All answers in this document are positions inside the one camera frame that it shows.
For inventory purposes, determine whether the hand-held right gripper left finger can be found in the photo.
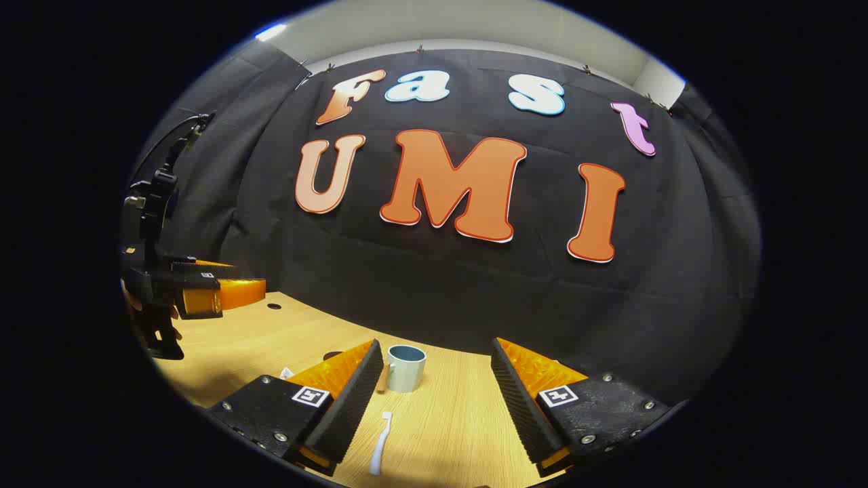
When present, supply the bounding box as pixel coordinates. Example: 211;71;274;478
203;339;384;477

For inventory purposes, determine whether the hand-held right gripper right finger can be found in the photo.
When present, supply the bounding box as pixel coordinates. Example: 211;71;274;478
490;337;672;479

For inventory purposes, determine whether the white toothbrush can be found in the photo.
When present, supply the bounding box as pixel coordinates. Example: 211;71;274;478
369;411;393;475

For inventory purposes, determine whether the light blue cup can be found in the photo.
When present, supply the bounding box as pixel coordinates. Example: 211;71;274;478
377;344;427;394

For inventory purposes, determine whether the wooden desktop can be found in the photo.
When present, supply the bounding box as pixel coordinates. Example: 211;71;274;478
151;291;584;488

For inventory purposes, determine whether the black backdrop cloth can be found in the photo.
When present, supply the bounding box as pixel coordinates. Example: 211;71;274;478
132;39;764;407

